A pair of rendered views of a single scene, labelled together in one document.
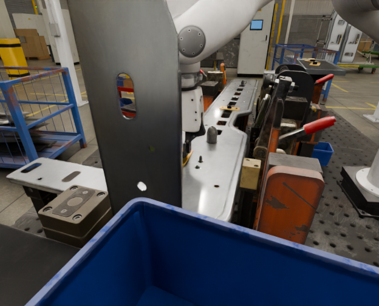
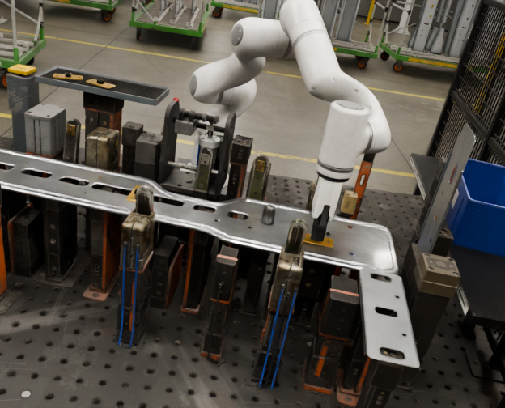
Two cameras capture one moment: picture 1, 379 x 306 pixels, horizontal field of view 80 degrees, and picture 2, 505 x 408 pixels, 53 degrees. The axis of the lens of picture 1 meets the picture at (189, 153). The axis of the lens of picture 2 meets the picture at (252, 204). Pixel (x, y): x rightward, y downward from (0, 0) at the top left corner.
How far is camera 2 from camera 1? 1.43 m
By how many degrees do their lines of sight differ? 88
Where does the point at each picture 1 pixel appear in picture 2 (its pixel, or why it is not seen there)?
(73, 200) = (440, 265)
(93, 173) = (373, 296)
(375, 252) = not seen: hidden behind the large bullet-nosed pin
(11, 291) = (490, 282)
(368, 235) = not seen: hidden behind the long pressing
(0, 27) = not seen: outside the picture
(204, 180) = (345, 231)
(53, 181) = (401, 322)
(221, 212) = (378, 227)
